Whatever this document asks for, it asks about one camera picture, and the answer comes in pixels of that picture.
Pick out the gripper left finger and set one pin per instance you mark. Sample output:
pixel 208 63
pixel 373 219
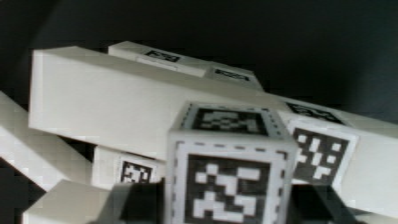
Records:
pixel 133 205

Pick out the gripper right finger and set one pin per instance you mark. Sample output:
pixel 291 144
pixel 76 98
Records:
pixel 316 207

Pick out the white tagged cube nut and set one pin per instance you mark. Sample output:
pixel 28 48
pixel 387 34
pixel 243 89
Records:
pixel 229 166

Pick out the white chair back part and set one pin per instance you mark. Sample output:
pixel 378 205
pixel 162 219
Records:
pixel 107 100

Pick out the white chair seat part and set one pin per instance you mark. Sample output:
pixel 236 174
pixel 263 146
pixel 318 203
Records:
pixel 121 167

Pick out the white chair leg block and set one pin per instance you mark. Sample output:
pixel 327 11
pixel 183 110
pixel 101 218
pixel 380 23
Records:
pixel 185 64

